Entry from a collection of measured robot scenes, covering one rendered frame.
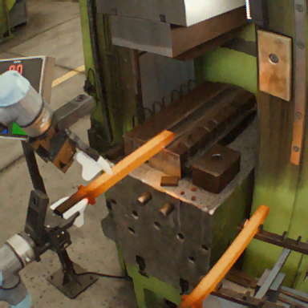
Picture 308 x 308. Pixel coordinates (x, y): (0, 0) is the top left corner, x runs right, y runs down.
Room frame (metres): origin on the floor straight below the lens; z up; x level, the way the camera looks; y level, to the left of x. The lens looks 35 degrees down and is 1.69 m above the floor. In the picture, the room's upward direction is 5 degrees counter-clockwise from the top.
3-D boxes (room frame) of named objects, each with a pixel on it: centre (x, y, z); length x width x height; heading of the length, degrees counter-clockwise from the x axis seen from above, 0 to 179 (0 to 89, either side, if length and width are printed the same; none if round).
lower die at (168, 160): (1.19, -0.13, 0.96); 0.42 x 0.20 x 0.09; 137
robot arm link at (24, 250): (0.66, 0.33, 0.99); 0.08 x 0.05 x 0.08; 47
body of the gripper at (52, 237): (0.72, 0.28, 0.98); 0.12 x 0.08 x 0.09; 137
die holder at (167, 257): (1.16, -0.18, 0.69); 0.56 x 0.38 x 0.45; 137
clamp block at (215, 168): (0.96, -0.16, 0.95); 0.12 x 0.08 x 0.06; 137
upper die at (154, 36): (1.19, -0.13, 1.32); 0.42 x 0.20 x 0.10; 137
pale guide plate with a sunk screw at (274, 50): (0.92, -0.31, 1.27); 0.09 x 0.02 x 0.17; 47
